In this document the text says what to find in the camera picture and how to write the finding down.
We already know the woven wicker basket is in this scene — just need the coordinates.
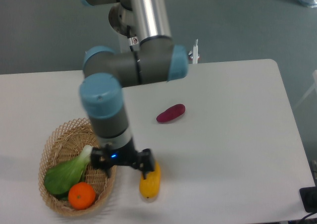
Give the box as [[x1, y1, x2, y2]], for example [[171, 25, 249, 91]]
[[39, 118, 116, 217]]

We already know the white stand leg with caster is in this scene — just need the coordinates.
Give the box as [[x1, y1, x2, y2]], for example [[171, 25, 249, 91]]
[[188, 39, 200, 64]]

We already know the green bok choy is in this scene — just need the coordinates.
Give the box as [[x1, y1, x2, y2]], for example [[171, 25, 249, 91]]
[[44, 145, 93, 196]]

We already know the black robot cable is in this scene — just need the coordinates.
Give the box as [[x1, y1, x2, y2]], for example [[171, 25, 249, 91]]
[[126, 25, 136, 53]]

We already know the yellow mango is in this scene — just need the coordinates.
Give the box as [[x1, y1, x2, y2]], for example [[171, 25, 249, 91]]
[[139, 161, 161, 199]]

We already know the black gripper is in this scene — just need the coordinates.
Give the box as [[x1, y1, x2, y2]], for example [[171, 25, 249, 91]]
[[90, 138, 156, 179]]

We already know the white frame at right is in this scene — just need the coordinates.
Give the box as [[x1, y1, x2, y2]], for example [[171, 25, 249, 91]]
[[293, 70, 317, 110]]

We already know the orange fruit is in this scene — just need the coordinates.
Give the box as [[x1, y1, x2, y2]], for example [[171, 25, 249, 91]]
[[68, 182, 96, 210]]

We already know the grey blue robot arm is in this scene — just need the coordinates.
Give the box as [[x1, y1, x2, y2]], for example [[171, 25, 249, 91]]
[[79, 0, 188, 176]]

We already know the black device at edge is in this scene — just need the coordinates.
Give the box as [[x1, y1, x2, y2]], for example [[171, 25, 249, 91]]
[[299, 186, 317, 213]]

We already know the purple sweet potato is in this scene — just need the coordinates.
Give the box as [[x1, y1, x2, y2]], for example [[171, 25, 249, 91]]
[[156, 104, 186, 123]]

